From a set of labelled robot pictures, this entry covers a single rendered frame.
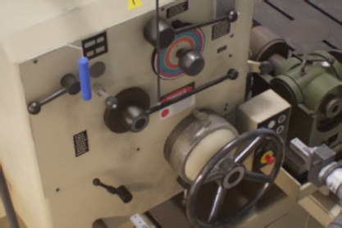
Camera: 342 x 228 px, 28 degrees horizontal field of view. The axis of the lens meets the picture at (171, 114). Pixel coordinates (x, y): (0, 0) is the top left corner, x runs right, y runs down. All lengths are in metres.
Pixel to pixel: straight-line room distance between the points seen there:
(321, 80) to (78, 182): 0.96
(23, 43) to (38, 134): 0.27
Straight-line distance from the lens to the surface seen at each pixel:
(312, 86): 2.46
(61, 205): 2.04
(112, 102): 1.74
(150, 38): 1.77
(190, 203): 1.98
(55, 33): 1.68
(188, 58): 1.84
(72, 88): 1.71
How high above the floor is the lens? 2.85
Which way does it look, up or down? 43 degrees down
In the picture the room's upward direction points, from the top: straight up
